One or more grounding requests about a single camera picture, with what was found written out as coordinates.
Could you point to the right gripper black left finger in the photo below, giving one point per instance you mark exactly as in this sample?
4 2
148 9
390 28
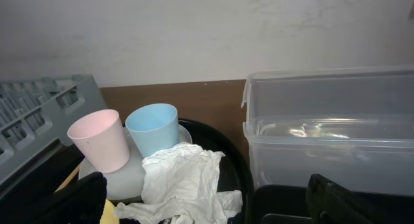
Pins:
79 203

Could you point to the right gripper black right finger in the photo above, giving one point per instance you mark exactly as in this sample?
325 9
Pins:
328 202

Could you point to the wooden chopstick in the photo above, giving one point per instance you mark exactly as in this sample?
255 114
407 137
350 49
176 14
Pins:
70 177

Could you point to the yellow bowl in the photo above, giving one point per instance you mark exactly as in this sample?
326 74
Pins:
108 216

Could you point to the pink plastic cup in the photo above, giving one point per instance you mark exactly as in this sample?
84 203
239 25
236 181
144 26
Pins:
100 137

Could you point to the white paper napkin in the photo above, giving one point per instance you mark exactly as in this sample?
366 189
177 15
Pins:
180 186

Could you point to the grey dishwasher rack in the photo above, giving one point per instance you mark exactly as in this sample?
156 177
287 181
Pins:
35 117

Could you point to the black round tray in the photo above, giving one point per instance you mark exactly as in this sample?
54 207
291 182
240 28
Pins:
17 206

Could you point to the grey round plate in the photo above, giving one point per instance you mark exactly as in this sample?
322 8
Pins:
126 184

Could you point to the black rectangular tray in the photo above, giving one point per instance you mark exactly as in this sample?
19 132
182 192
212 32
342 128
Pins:
287 204

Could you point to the clear plastic bin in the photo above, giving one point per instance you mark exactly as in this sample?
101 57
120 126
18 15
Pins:
353 126

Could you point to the blue plastic cup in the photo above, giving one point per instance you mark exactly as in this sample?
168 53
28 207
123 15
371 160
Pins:
153 128

